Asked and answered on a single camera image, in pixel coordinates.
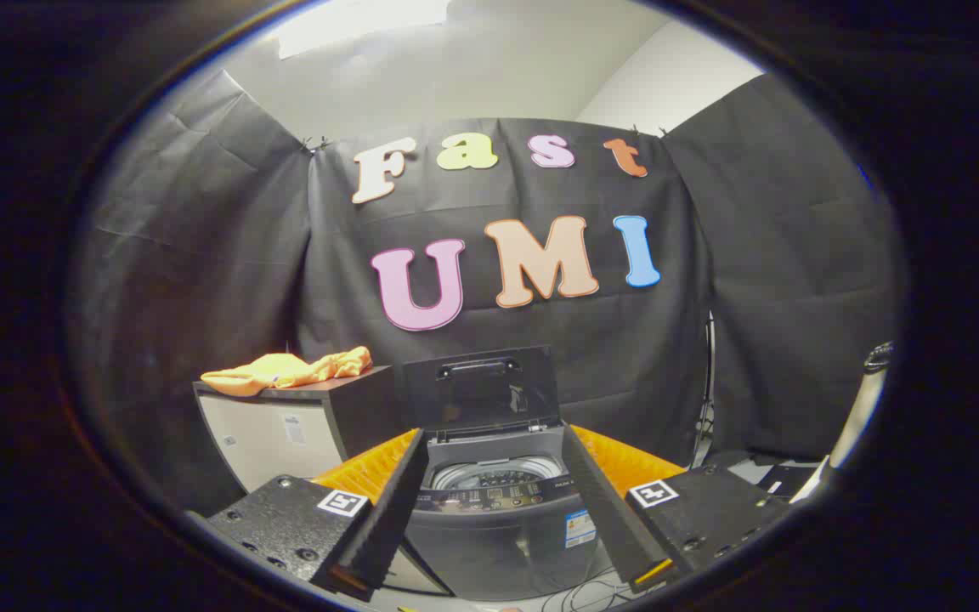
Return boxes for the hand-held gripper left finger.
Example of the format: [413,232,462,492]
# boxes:
[186,428,431,603]

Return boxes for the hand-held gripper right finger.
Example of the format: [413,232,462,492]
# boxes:
[559,422,796,594]

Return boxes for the grey washing machine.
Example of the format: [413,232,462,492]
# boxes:
[400,422,620,600]

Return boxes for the orange clothing piece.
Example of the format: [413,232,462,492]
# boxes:
[201,346,373,398]

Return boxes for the grey cabinet with white door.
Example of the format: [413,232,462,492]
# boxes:
[193,365,456,596]

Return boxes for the black light stand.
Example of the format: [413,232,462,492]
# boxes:
[690,310,716,470]

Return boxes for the black flat floor box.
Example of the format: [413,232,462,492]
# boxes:
[715,453,822,502]

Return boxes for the white pole with black cap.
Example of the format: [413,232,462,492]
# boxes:
[795,340,895,502]

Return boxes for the black backdrop cloth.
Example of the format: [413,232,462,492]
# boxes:
[73,68,903,513]

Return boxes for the tangled floor cables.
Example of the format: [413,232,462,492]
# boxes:
[539,563,628,612]

